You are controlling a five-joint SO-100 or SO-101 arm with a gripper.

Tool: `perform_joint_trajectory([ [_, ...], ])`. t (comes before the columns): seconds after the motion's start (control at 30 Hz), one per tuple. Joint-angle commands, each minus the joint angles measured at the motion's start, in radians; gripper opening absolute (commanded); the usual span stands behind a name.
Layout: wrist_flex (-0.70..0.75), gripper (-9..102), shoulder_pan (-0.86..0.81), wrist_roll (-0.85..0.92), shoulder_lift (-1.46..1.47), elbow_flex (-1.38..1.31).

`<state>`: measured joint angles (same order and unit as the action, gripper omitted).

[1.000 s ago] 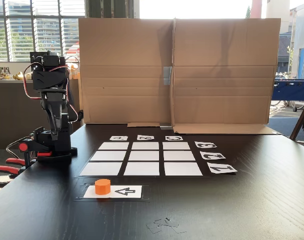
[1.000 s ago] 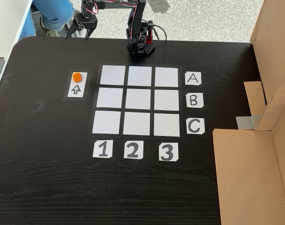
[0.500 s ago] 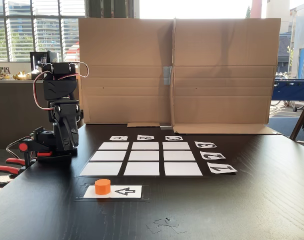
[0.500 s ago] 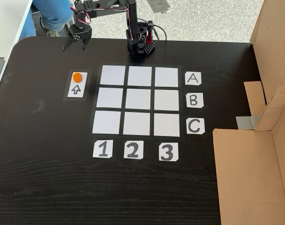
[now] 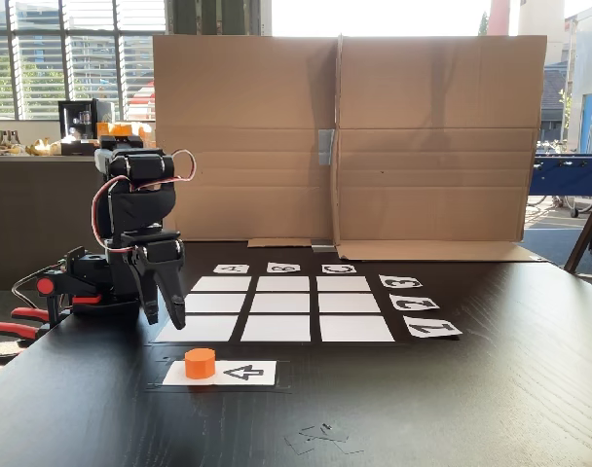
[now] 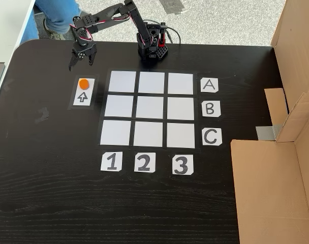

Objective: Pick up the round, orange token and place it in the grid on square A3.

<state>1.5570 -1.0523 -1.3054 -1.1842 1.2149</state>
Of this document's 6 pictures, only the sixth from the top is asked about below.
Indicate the round orange token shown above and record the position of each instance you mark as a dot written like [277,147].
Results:
[84,84]

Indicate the white nine-square grid sheet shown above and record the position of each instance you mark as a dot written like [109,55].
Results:
[149,109]

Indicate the white arrow paper sheet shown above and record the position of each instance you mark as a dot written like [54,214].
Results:
[82,97]

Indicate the person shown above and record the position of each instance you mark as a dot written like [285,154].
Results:
[55,15]

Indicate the black red clamp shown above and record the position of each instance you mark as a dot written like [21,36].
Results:
[162,35]

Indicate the white side table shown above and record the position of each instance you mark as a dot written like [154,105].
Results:
[7,25]

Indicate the dark floor tape patch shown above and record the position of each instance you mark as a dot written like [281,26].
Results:
[173,5]

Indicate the number 1 paper sheet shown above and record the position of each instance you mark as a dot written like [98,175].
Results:
[111,161]

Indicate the number 2 paper sheet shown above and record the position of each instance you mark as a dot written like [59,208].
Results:
[144,162]

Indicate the letter A paper sheet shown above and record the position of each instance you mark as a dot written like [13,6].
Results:
[209,85]

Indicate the letter B paper sheet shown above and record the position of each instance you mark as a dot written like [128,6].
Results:
[211,108]

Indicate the number 3 paper sheet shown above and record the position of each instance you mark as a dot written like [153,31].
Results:
[183,164]

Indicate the letter C paper sheet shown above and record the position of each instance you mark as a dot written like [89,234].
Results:
[211,136]

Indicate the brown cardboard panel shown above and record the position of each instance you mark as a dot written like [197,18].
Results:
[271,190]
[296,63]

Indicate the grey duct tape strip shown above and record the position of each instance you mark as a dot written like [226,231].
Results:
[265,132]

